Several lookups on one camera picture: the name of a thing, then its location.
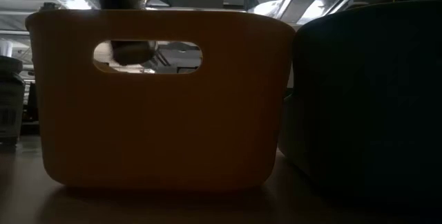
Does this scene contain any slanted metal ceiling duct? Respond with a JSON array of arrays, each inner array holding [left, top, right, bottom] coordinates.
[[279, 0, 353, 24]]

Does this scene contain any brown jar with yellow lid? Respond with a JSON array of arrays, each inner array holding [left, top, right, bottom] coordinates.
[[109, 0, 157, 66]]

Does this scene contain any yellow plastic bin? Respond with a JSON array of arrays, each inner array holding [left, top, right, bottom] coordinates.
[[26, 8, 296, 189]]

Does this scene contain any dark green plastic bin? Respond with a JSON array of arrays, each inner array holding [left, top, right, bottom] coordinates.
[[291, 0, 442, 211]]

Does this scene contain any teal plastic bin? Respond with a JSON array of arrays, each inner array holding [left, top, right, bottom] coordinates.
[[278, 94, 301, 165]]

